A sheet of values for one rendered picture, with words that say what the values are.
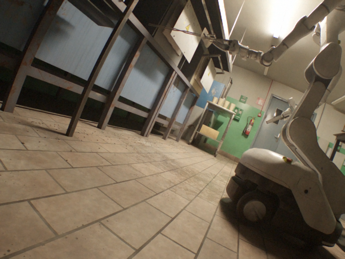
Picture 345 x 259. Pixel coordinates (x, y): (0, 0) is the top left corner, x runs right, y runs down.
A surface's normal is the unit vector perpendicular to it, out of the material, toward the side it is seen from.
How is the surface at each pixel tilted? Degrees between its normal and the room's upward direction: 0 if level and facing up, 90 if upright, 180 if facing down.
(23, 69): 90
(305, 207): 90
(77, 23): 90
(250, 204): 90
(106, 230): 0
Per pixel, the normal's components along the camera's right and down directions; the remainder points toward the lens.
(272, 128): -0.34, -0.13
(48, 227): 0.42, -0.91
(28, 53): 0.84, 0.40
